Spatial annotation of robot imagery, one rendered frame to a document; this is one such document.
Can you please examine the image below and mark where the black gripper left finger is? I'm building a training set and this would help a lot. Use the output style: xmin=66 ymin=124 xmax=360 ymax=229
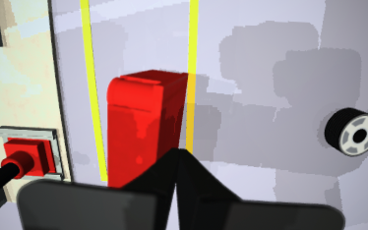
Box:
xmin=16 ymin=147 xmax=180 ymax=230

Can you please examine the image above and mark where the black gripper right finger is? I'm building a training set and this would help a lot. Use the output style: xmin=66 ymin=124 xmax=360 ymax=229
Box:
xmin=176 ymin=148 xmax=345 ymax=230

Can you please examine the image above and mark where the black toy car wheel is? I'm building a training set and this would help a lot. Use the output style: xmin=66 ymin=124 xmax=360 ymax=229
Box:
xmin=325 ymin=108 xmax=368 ymax=157

